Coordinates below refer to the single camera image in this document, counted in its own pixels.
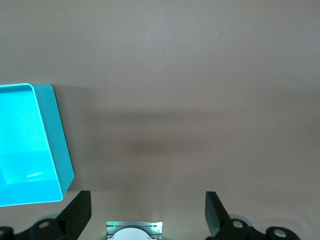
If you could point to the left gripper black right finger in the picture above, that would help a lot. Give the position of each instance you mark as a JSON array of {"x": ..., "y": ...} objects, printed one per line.
[{"x": 215, "y": 215}]

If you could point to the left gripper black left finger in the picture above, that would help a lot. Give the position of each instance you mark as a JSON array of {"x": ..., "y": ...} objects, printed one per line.
[{"x": 77, "y": 212}]

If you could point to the teal plastic bin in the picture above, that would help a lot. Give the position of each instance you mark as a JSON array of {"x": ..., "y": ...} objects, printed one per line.
[{"x": 25, "y": 140}]

